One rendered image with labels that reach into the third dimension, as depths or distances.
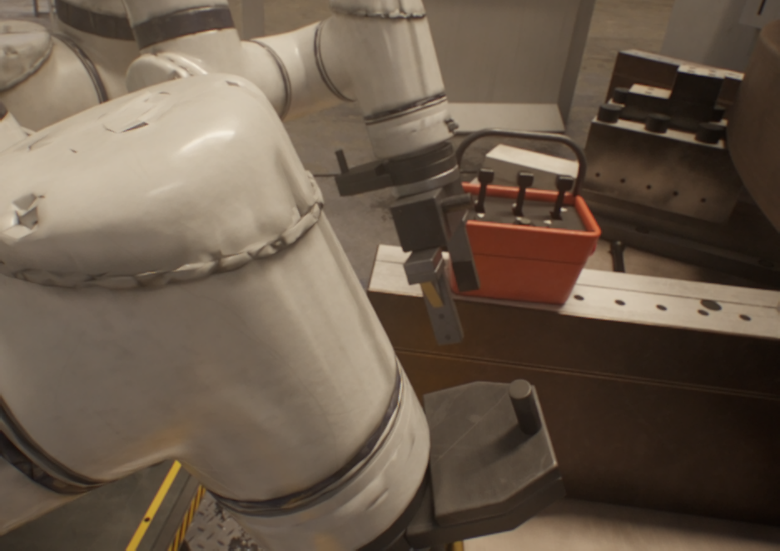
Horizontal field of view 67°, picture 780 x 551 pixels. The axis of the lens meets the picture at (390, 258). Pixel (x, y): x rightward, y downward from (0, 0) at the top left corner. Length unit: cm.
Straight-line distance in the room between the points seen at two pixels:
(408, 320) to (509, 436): 62
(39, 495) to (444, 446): 15
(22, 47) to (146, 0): 24
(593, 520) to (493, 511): 88
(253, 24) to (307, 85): 305
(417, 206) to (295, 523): 40
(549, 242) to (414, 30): 35
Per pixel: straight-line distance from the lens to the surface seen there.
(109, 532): 106
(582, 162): 91
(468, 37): 390
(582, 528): 111
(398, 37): 58
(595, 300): 92
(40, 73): 78
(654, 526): 116
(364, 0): 58
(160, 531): 104
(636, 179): 192
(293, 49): 64
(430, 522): 26
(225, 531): 142
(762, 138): 150
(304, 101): 63
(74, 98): 80
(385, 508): 23
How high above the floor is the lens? 115
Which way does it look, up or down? 30 degrees down
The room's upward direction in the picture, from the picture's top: 5 degrees clockwise
